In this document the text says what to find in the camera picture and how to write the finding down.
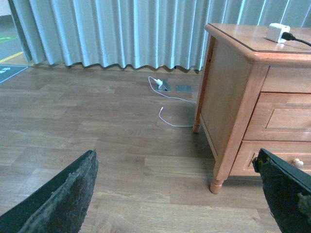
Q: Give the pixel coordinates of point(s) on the grey pleated curtain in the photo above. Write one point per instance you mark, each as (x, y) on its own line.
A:
(138, 32)

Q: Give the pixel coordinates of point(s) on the wooden nightstand cabinet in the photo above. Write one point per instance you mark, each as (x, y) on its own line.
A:
(241, 64)

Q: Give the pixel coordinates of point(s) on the white floor plug adapter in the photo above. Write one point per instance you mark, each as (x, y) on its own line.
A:
(158, 82)

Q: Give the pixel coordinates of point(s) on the white charger block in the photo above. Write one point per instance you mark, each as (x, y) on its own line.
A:
(275, 32)

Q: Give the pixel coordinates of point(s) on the wooden top drawer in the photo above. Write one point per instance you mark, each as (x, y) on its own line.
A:
(281, 117)

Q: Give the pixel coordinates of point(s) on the wooden drawer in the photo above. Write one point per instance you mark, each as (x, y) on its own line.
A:
(286, 150)
(281, 117)

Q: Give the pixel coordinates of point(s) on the wooden bottom drawer knob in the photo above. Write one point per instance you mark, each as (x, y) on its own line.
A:
(297, 163)

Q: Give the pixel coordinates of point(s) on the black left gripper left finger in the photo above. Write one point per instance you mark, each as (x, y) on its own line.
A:
(60, 205)

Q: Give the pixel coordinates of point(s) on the open metal floor socket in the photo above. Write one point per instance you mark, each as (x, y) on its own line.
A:
(165, 87)

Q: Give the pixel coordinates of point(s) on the wooden bottom drawer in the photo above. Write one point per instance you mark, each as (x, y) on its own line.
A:
(286, 150)

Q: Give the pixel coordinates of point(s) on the closed metal floor plate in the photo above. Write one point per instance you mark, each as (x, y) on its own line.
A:
(183, 88)

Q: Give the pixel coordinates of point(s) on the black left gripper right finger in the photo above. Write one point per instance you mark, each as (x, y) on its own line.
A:
(287, 190)

